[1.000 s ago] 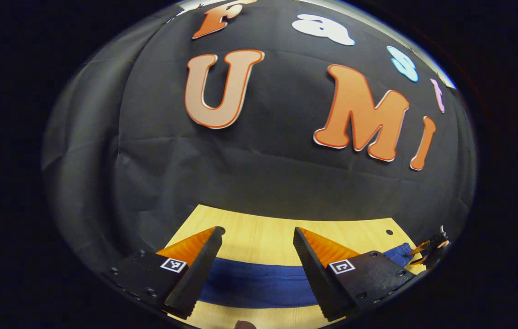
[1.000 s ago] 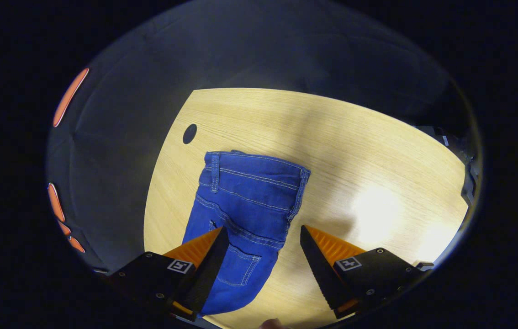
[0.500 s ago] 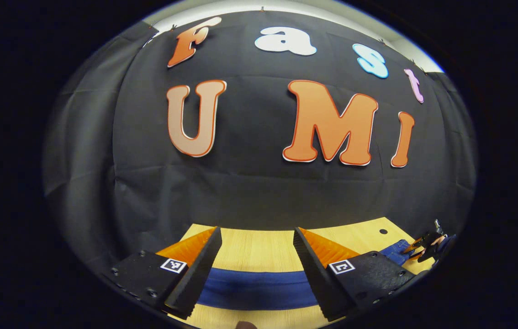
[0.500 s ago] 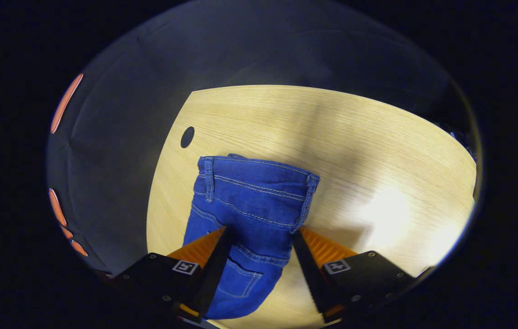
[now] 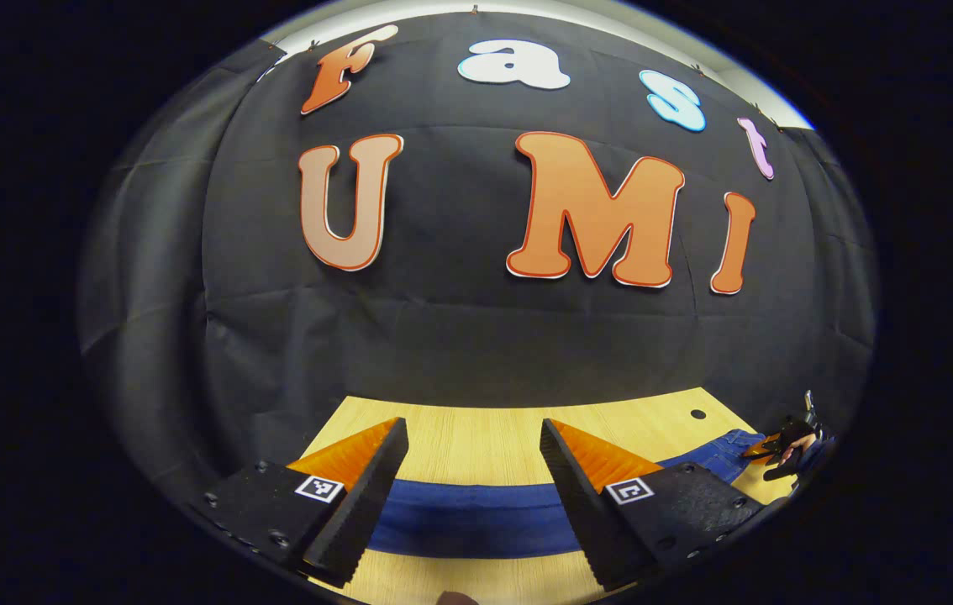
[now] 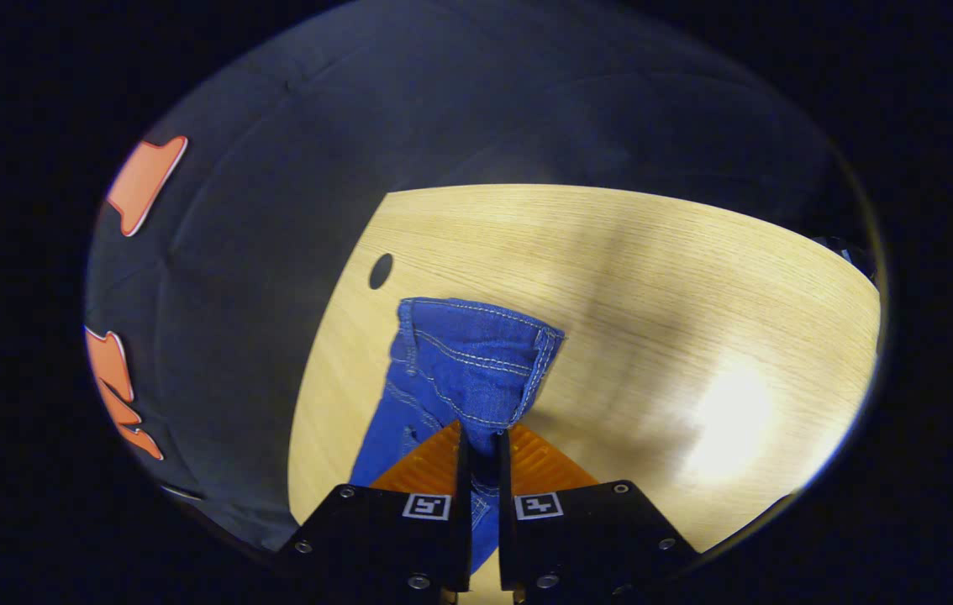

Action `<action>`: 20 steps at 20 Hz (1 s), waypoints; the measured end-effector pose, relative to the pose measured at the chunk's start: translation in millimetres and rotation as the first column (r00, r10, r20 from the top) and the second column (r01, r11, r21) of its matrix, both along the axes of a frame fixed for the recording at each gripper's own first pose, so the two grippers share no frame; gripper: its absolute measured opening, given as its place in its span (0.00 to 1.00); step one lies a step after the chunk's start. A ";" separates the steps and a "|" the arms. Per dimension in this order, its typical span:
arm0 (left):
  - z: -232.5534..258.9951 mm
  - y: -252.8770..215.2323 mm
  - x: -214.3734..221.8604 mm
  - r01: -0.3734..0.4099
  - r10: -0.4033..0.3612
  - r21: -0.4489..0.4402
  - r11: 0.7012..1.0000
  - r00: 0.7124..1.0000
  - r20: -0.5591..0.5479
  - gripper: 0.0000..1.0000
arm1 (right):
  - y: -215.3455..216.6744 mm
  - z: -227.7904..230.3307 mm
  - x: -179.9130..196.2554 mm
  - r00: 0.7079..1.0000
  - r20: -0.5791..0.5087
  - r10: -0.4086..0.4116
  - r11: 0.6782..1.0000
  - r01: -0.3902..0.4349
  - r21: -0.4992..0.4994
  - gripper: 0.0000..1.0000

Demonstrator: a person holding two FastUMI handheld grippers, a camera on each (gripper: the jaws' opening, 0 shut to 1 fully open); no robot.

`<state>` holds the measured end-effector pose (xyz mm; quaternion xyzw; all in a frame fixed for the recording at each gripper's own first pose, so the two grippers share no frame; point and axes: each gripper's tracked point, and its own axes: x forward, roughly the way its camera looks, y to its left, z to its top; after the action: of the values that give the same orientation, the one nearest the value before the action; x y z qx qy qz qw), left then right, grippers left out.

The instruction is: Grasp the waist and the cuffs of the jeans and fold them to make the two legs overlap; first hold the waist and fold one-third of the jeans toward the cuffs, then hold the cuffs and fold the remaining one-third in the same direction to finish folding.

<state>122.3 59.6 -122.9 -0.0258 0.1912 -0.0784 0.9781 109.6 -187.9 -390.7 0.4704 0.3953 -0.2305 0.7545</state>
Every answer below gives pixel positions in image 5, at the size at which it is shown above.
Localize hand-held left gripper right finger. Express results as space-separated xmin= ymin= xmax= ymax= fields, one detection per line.
xmin=539 ymin=418 xmax=771 ymax=592

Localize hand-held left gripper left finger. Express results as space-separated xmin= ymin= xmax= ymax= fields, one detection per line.
xmin=191 ymin=416 xmax=410 ymax=589

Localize blue denim jeans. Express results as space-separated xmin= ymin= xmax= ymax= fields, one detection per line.
xmin=367 ymin=429 xmax=769 ymax=560

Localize row of small backdrop clips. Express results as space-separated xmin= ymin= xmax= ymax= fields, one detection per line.
xmin=271 ymin=3 xmax=782 ymax=129

